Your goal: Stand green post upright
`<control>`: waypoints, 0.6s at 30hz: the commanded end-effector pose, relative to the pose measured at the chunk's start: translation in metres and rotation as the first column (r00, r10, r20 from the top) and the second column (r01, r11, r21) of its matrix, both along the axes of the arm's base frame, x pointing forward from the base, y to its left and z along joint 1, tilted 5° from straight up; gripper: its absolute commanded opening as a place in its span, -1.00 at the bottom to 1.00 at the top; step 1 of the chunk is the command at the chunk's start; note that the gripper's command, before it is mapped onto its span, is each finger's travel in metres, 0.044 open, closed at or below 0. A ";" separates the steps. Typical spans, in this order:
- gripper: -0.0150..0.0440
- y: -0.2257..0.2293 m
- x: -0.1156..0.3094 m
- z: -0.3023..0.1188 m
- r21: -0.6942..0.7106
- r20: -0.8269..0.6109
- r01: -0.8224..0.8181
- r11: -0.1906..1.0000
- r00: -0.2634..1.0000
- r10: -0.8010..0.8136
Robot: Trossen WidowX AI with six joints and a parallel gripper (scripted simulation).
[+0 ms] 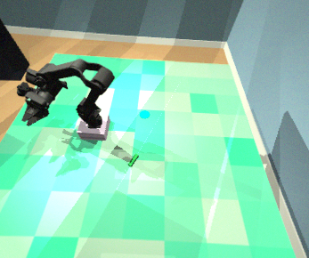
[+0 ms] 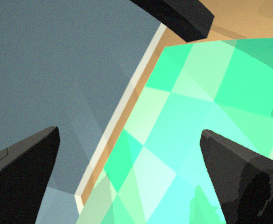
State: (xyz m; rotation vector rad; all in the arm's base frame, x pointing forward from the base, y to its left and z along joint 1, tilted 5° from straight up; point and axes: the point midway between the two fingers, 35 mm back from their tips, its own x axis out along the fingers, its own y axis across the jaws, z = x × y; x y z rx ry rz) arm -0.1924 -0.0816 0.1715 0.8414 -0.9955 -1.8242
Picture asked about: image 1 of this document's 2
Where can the green rectangular post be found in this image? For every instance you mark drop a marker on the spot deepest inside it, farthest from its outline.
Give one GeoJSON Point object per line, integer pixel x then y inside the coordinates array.
{"type": "Point", "coordinates": [133, 159]}

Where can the cyan circle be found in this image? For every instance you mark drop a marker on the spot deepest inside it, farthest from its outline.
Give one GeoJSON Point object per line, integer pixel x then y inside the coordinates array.
{"type": "Point", "coordinates": [144, 114]}

